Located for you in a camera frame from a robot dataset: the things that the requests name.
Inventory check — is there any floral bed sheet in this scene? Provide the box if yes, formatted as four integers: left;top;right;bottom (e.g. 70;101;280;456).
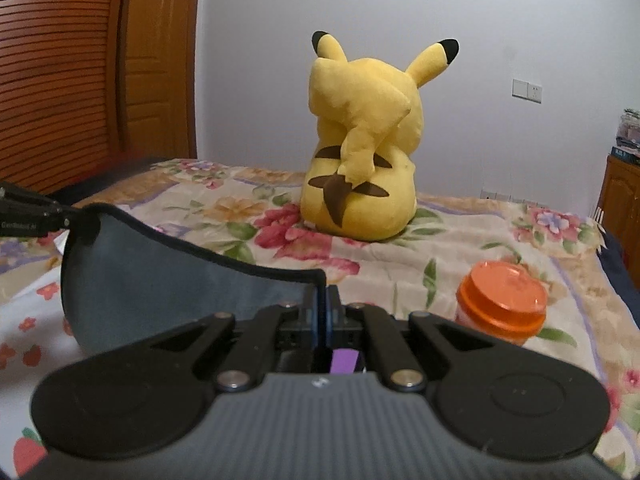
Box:
0;158;640;480

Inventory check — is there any jar with orange lid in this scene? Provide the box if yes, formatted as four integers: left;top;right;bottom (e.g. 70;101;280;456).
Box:
454;260;549;347

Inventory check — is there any stack of books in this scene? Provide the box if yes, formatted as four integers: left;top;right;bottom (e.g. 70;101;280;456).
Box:
610;107;640;164

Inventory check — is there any white wall socket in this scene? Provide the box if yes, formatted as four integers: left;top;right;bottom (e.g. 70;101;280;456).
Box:
511;78;543;105

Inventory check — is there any grey towel with black edging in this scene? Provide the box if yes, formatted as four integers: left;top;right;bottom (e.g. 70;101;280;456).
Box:
59;203;327;357

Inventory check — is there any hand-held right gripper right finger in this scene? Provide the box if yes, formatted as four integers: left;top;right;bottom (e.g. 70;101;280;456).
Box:
326;284;497;393

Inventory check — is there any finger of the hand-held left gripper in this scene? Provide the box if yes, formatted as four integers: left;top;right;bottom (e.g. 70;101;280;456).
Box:
0;182;84;235

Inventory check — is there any wooden panel door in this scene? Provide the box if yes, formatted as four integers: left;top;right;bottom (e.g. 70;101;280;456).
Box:
116;0;204;162

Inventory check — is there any yellow plush toy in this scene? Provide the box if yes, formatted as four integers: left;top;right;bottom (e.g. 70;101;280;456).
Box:
299;30;460;242

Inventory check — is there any wooden cabinet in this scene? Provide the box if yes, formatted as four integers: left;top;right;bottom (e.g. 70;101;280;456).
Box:
594;154;640;272

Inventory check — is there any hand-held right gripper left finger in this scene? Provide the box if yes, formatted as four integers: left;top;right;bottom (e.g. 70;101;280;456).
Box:
149;286;322;392

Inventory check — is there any dark blue cloth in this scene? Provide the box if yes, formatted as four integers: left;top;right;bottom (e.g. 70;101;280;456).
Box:
597;231;640;327

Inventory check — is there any wooden louvred wardrobe door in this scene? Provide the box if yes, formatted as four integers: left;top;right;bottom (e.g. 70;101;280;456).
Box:
0;0;129;197

